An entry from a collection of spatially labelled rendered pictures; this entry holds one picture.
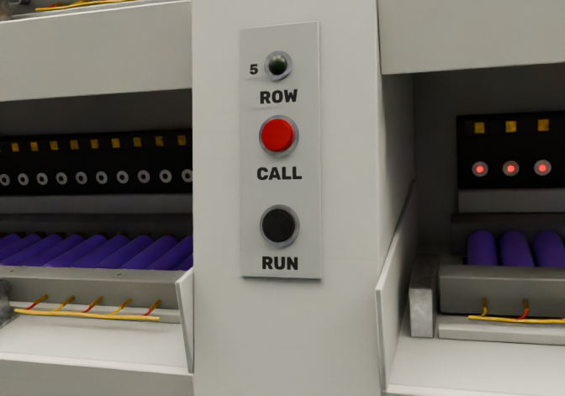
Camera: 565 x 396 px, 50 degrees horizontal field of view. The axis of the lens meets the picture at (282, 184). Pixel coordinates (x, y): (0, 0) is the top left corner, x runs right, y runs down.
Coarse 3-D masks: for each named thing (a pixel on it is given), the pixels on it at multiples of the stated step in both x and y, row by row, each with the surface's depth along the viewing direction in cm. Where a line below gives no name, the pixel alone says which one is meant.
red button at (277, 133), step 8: (272, 120) 29; (280, 120) 29; (264, 128) 29; (272, 128) 29; (280, 128) 29; (288, 128) 29; (264, 136) 29; (272, 136) 29; (280, 136) 29; (288, 136) 29; (264, 144) 29; (272, 144) 29; (280, 144) 29; (288, 144) 29
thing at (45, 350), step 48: (192, 288) 30; (0, 336) 37; (48, 336) 36; (96, 336) 35; (144, 336) 35; (192, 336) 30; (0, 384) 35; (48, 384) 34; (96, 384) 32; (144, 384) 32; (192, 384) 31
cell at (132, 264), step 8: (160, 240) 45; (168, 240) 45; (176, 240) 46; (152, 248) 44; (160, 248) 44; (168, 248) 45; (136, 256) 42; (144, 256) 42; (152, 256) 43; (160, 256) 43; (128, 264) 41; (136, 264) 41; (144, 264) 42
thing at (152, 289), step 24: (24, 288) 40; (48, 288) 39; (72, 288) 38; (96, 288) 38; (120, 288) 37; (144, 288) 37; (168, 288) 36; (24, 312) 38; (48, 312) 37; (72, 312) 37
